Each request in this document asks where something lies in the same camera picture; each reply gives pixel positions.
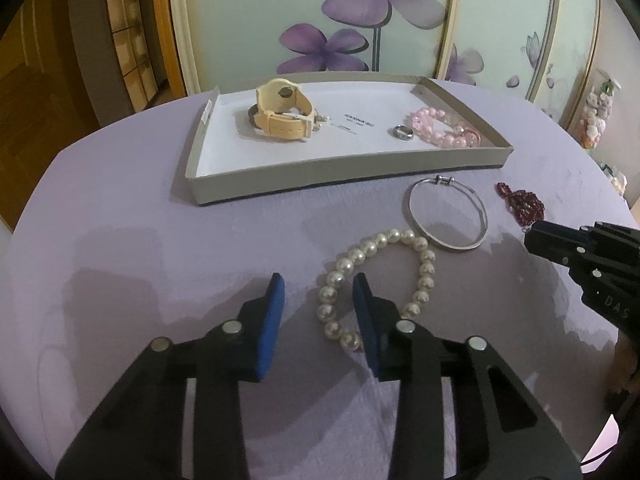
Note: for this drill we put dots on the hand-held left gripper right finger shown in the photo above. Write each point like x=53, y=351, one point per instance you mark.
x=365, y=330

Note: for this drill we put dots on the plush toy stack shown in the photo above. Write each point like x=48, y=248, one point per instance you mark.
x=597, y=110

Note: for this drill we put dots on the large purple flower sliding door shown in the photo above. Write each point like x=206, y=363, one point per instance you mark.
x=300, y=10

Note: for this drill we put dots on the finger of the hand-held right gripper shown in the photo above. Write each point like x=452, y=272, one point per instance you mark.
x=555, y=231
x=560, y=250

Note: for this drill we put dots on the wooden lattice screen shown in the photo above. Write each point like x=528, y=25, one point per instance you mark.
x=135, y=35

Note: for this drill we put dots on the wooden door frame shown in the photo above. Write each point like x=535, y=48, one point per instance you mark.
x=172, y=25

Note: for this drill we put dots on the wooden panel door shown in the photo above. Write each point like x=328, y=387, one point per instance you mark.
x=30, y=110

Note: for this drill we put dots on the thin silver bangle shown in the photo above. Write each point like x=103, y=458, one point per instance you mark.
x=442, y=180

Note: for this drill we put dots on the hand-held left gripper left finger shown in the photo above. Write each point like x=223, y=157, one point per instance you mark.
x=267, y=335

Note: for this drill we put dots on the pearl drop earrings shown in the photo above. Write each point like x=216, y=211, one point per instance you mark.
x=320, y=120

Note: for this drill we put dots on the shallow grey cardboard box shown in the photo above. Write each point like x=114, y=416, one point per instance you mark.
x=350, y=170

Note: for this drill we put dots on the frosted glass sliding door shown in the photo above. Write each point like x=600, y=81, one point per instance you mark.
x=500, y=20
x=575, y=35

